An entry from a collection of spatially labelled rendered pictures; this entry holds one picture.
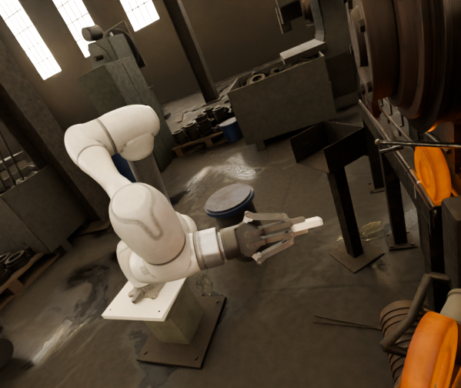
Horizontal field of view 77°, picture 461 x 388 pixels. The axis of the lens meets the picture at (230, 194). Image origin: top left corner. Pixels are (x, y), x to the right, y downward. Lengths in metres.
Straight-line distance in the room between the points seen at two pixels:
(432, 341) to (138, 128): 0.95
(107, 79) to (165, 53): 7.88
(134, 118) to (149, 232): 0.62
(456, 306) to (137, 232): 0.57
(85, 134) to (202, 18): 10.34
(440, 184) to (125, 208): 0.71
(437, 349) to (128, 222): 0.48
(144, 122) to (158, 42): 10.87
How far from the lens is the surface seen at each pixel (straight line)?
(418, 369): 0.51
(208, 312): 1.73
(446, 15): 0.56
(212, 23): 11.17
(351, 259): 1.71
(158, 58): 12.01
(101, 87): 4.17
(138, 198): 0.51
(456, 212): 0.69
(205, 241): 0.65
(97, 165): 0.95
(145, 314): 1.41
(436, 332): 0.53
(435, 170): 0.85
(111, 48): 8.33
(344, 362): 1.40
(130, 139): 1.07
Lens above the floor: 1.22
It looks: 27 degrees down
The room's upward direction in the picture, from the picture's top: 24 degrees counter-clockwise
